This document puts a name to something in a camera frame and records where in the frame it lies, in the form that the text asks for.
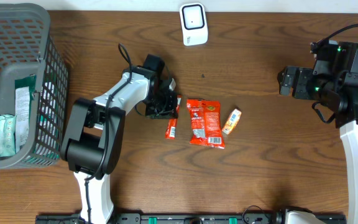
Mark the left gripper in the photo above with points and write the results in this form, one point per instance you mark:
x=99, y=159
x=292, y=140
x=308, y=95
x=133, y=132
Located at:
x=171, y=111

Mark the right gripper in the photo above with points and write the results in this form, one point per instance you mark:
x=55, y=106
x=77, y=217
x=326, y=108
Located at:
x=299, y=88

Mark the slim red stick packet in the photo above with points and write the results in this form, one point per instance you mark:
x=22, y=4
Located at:
x=172, y=123

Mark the large red snack bag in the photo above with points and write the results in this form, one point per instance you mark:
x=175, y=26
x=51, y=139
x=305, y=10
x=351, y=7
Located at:
x=205, y=123

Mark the small orange snack packet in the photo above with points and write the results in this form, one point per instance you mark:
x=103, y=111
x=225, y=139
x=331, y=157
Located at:
x=232, y=121

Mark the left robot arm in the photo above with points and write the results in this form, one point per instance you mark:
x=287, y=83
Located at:
x=93, y=139

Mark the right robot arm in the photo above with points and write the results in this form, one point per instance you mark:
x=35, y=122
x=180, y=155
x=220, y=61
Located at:
x=332, y=85

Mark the white barcode scanner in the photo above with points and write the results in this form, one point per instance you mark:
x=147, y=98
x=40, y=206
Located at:
x=193, y=24

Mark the green white packet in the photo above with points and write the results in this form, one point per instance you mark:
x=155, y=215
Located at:
x=24, y=94

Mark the grey plastic mesh basket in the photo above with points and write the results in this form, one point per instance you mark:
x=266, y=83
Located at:
x=27, y=50

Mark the teal wet wipes packet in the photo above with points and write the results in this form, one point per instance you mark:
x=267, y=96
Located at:
x=7, y=135

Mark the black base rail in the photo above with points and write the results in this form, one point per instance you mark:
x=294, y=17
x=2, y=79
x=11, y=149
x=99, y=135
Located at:
x=135, y=218

